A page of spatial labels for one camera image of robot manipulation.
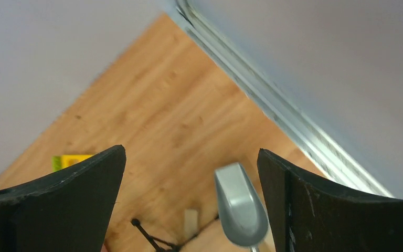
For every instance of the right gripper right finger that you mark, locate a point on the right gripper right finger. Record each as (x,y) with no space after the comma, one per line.
(308,212)

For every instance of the yellow green triangular toy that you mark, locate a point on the yellow green triangular toy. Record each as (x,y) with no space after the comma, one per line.
(63,161)

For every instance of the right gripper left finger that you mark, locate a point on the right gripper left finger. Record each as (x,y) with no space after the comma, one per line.
(67,210)

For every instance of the silver metal scoop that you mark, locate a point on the silver metal scoop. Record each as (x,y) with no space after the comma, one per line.
(242,214)

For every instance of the small beige tape piece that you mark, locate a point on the small beige tape piece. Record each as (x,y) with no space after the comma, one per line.
(190,220)

